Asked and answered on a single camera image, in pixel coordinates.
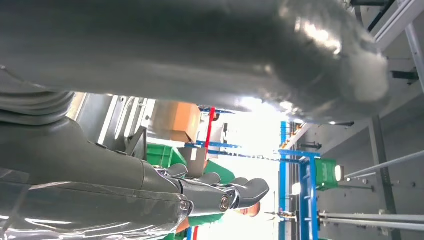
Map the silver stamped metal panel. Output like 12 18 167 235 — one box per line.
74 92 157 157

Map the green plastic crate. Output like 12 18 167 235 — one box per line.
146 144 187 168

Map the grey ceiling truss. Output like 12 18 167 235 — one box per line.
317 150 424 233

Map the red barrier belt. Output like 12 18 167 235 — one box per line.
192 106 217 240

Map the person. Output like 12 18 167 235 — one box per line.
163 159 262 240

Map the tall blue storage rack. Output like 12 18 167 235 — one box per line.
183 105 322 240

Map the pale ceiling rail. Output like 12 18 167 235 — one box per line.
370 0 424 51

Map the brown cardboard box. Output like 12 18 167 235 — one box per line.
150 100 202 144

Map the green lit sign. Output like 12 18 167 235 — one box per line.
314 158 345 192

